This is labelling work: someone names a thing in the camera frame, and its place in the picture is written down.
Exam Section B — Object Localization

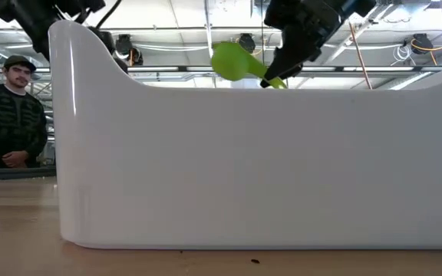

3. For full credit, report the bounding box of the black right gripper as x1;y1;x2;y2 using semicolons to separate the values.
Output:
259;0;378;89

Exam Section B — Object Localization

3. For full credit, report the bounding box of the dark table edge bar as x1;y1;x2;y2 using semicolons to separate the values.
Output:
0;166;58;182

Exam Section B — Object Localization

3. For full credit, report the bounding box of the thin black hanging cable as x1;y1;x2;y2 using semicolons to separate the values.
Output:
259;0;267;90

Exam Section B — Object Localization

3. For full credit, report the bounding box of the black ceiling cable reel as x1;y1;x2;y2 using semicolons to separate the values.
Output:
114;34;144;67
411;33;435;55
238;33;257;54

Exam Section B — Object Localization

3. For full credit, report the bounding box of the copper coloured slanted pole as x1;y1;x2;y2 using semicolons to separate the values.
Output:
348;21;374;90

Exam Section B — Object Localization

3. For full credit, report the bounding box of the green measuring cup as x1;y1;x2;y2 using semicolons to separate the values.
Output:
210;41;288;90

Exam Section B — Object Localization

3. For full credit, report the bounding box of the large white plastic basket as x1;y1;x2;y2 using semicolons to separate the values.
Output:
48;20;442;251

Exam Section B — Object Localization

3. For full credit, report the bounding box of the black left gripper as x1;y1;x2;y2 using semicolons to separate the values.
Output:
0;0;63;61

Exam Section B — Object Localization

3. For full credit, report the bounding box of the person in dark sweater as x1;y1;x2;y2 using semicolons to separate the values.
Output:
0;54;48;169

